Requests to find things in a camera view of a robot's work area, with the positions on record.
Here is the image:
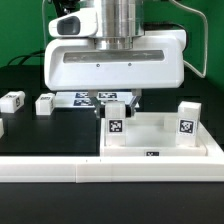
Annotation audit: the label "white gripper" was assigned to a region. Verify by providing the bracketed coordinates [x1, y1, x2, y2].
[44, 30, 186, 118]

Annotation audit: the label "white square tabletop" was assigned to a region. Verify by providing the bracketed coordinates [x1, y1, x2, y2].
[100, 112, 207, 157]

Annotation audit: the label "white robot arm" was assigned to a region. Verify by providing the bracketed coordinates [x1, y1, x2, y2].
[44, 0, 186, 120]

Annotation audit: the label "white marker sheet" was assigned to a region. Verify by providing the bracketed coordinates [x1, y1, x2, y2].
[55, 91, 133, 108]

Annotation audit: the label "white U-shaped obstacle fence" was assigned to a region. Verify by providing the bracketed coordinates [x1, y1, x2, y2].
[0, 125, 224, 183]

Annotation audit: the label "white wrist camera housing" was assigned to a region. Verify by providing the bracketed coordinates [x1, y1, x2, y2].
[48, 8, 98, 38]

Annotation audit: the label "black cables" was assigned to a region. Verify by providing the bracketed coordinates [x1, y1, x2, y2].
[7, 49, 48, 66]

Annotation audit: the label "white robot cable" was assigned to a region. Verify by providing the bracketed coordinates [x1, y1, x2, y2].
[169, 0, 210, 80]

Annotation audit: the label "black camera stand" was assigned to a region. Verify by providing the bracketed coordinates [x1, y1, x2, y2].
[52, 0, 80, 17]

